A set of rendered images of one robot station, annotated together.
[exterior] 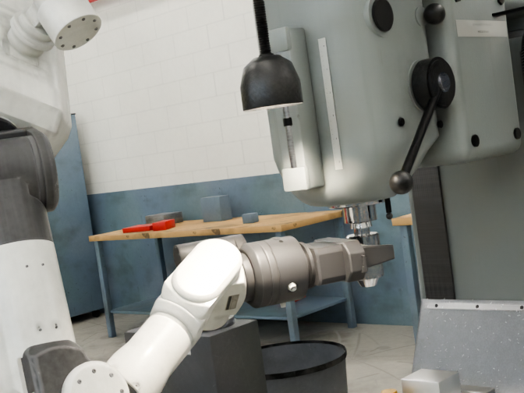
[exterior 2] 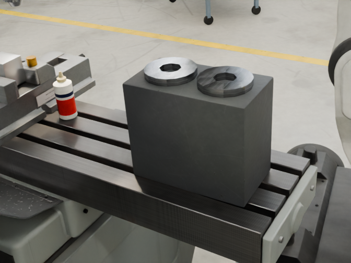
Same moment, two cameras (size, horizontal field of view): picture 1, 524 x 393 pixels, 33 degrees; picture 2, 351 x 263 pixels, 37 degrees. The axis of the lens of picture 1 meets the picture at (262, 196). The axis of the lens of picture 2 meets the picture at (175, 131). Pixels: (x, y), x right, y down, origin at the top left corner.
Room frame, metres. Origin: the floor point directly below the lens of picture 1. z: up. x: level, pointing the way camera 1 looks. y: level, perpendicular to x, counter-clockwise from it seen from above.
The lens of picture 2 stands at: (2.27, -0.01, 1.47)
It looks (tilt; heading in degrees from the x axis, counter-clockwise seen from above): 31 degrees down; 170
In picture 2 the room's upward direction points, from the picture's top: 4 degrees counter-clockwise
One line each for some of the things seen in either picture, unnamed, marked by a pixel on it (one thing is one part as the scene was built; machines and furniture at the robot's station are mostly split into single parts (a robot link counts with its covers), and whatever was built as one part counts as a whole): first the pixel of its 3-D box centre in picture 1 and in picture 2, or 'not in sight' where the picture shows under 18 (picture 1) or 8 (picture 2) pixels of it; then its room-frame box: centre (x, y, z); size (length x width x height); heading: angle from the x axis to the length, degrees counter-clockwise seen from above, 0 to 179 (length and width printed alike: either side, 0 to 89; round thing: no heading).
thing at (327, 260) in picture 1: (306, 267); not in sight; (1.19, -0.05, 1.23); 0.13 x 0.12 x 0.10; 22
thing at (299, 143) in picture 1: (294, 109); not in sight; (1.14, -0.06, 1.45); 0.04 x 0.04 x 0.21; 47
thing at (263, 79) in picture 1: (269, 80); not in sight; (1.03, -0.03, 1.48); 0.07 x 0.07 x 0.06
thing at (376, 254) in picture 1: (375, 255); not in sight; (1.19, -0.14, 1.23); 0.06 x 0.02 x 0.03; 112
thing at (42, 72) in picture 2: not in sight; (25, 68); (1.13, -0.15, 1.01); 0.12 x 0.06 x 0.04; 47
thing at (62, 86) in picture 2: not in sight; (64, 94); (1.22, -0.07, 0.98); 0.04 x 0.04 x 0.11
